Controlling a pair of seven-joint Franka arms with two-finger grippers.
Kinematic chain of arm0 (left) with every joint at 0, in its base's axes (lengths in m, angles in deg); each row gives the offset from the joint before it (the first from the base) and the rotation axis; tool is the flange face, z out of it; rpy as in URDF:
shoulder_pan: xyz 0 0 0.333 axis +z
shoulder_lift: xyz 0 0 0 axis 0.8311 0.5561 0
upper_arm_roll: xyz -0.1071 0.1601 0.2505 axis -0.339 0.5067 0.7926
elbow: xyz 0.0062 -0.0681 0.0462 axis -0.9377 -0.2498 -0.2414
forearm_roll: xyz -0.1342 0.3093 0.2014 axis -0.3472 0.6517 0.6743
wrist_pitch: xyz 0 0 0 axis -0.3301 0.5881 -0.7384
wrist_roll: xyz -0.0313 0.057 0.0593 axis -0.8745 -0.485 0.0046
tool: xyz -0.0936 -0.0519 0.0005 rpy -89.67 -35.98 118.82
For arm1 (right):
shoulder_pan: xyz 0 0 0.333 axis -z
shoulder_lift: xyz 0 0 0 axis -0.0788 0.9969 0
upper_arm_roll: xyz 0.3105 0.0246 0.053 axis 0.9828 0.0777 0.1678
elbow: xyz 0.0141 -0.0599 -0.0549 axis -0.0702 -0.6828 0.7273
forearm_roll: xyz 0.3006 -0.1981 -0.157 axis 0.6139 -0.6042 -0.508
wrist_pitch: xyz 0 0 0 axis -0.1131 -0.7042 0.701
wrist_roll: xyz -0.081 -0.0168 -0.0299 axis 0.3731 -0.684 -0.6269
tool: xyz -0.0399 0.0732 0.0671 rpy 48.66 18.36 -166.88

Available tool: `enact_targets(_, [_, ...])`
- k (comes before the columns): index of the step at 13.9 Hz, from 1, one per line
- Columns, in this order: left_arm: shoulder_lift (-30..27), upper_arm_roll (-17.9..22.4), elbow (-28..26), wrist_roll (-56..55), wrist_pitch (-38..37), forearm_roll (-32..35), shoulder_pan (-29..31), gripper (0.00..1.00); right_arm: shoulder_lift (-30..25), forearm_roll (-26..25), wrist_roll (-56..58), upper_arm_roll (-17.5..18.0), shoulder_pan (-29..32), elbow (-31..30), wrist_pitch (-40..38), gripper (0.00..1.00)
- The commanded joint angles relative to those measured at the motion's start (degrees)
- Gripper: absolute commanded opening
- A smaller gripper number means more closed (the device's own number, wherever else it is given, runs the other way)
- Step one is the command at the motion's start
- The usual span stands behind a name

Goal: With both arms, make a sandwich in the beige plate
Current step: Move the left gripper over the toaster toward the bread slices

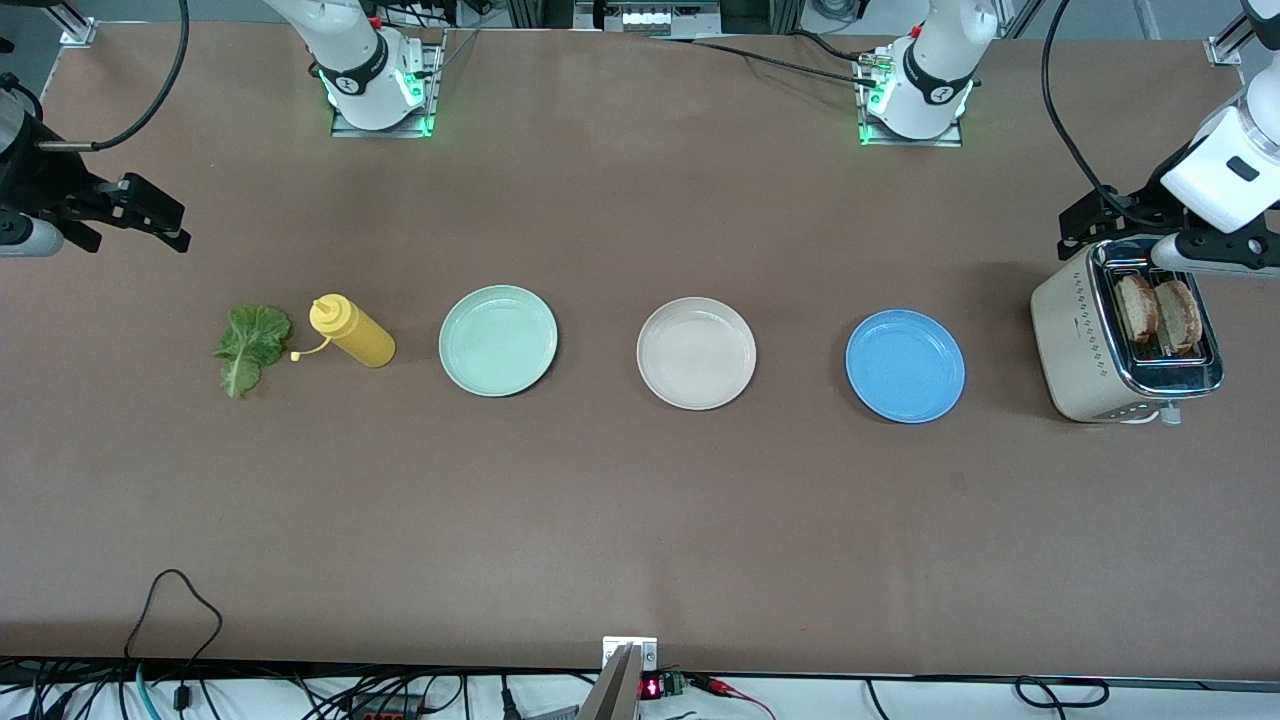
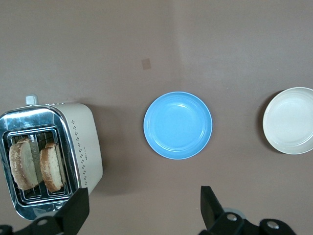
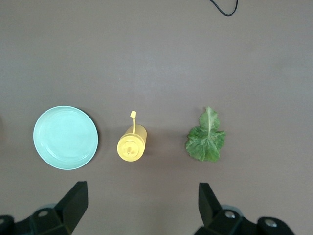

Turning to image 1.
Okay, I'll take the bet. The beige chrome toaster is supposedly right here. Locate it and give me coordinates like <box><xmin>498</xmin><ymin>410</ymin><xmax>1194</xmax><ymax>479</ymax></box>
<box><xmin>1030</xmin><ymin>237</ymin><xmax>1225</xmax><ymax>426</ymax></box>

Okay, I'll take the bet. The red clip cable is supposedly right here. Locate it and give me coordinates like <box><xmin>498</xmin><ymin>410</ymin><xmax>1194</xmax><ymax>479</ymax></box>
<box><xmin>690</xmin><ymin>675</ymin><xmax>777</xmax><ymax>720</ymax></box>

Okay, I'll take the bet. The pale green plate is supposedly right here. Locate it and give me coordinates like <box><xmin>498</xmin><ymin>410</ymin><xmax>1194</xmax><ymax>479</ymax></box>
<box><xmin>439</xmin><ymin>285</ymin><xmax>559</xmax><ymax>398</ymax></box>

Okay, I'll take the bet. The brown bread slice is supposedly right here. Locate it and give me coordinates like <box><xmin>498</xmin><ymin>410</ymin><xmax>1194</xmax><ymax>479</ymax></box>
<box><xmin>1114</xmin><ymin>274</ymin><xmax>1161</xmax><ymax>347</ymax></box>
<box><xmin>1155</xmin><ymin>279</ymin><xmax>1205</xmax><ymax>357</ymax></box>

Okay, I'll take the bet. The black cable on table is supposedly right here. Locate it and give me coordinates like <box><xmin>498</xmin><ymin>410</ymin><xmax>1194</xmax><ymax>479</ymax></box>
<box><xmin>650</xmin><ymin>30</ymin><xmax>883</xmax><ymax>91</ymax></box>

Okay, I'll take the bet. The thin black looped cable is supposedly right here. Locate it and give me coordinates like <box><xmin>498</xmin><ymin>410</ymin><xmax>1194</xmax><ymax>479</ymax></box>
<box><xmin>125</xmin><ymin>569</ymin><xmax>224</xmax><ymax>661</ymax></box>

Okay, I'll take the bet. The black coiled cable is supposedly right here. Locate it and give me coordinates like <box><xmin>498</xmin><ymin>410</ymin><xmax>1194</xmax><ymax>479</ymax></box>
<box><xmin>865</xmin><ymin>677</ymin><xmax>1111</xmax><ymax>713</ymax></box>

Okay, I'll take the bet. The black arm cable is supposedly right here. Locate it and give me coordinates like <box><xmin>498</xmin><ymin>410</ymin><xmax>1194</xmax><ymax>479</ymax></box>
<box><xmin>38</xmin><ymin>0</ymin><xmax>192</xmax><ymax>152</ymax></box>
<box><xmin>1040</xmin><ymin>0</ymin><xmax>1143</xmax><ymax>219</ymax></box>

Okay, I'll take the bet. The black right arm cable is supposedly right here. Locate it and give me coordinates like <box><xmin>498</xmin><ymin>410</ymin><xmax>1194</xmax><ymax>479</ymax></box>
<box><xmin>38</xmin><ymin>0</ymin><xmax>192</xmax><ymax>152</ymax></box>

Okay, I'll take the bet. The grey metal bar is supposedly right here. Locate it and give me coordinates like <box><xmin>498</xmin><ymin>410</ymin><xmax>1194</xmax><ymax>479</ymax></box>
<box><xmin>578</xmin><ymin>645</ymin><xmax>641</xmax><ymax>720</ymax></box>

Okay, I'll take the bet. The beige plate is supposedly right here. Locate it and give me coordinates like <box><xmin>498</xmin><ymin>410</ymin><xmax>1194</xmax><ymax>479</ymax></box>
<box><xmin>636</xmin><ymin>296</ymin><xmax>758</xmax><ymax>411</ymax></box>

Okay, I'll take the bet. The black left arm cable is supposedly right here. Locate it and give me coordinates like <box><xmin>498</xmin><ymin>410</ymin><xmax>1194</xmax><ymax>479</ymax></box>
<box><xmin>1040</xmin><ymin>0</ymin><xmax>1143</xmax><ymax>219</ymax></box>

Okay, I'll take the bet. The green lettuce leaf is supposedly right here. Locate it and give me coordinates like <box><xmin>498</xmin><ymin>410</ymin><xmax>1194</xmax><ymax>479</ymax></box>
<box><xmin>212</xmin><ymin>304</ymin><xmax>293</xmax><ymax>399</ymax></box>

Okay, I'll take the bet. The blue plate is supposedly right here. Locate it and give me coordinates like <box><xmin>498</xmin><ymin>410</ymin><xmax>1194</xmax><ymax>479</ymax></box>
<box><xmin>845</xmin><ymin>309</ymin><xmax>967</xmax><ymax>425</ymax></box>

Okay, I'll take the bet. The small metal bracket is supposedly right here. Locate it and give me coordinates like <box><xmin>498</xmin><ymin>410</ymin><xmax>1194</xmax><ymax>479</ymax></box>
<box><xmin>603</xmin><ymin>637</ymin><xmax>658</xmax><ymax>671</ymax></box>

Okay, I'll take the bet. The lit control box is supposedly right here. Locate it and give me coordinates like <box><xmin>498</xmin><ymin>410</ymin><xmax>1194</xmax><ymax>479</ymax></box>
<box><xmin>575</xmin><ymin>0</ymin><xmax>723</xmax><ymax>36</ymax></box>

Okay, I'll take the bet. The yellow squeeze bottle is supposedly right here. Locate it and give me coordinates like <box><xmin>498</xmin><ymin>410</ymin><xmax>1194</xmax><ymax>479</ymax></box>
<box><xmin>290</xmin><ymin>294</ymin><xmax>397</xmax><ymax>369</ymax></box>

